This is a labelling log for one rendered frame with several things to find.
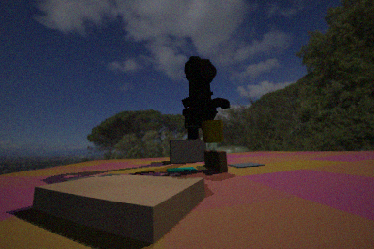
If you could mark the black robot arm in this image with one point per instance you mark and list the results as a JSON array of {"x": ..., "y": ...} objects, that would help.
[{"x": 200, "y": 73}]

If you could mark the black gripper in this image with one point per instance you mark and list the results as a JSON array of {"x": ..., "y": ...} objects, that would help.
[{"x": 208, "y": 110}]

